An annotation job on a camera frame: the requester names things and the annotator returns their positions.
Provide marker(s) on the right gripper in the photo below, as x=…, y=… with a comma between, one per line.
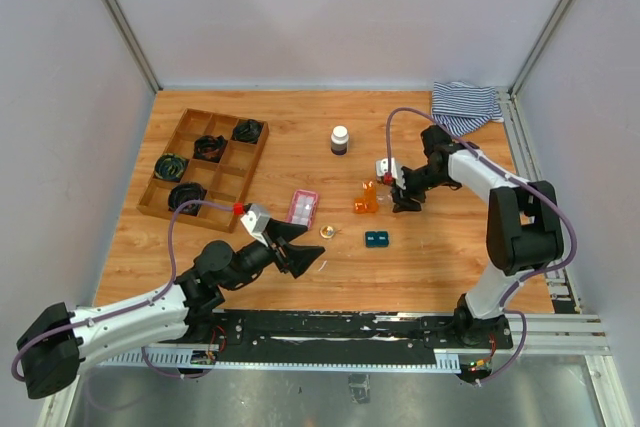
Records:
x=399, y=196

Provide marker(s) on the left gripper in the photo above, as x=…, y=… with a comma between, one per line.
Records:
x=297, y=258

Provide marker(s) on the orange pill box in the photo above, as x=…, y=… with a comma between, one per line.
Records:
x=367, y=203

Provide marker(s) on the gold bottle cap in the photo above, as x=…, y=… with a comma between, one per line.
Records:
x=327, y=232

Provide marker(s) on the clear glass pill bottle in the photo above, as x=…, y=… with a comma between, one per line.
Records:
x=385, y=198

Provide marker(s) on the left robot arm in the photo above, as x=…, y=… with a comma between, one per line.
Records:
x=61, y=343

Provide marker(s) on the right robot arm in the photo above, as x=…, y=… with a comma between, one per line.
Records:
x=523, y=233

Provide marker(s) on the pink pill organizer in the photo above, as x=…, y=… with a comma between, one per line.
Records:
x=303, y=207

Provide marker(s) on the teal pill box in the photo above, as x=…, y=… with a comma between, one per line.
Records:
x=376, y=239

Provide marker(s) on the white cap pill bottle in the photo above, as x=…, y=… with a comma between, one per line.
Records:
x=339, y=140

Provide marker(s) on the striped blue cloth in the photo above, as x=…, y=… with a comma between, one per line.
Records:
x=464, y=108

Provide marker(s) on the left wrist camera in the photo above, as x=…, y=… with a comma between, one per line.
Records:
x=255, y=220

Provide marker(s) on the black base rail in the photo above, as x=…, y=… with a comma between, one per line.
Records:
x=325, y=337

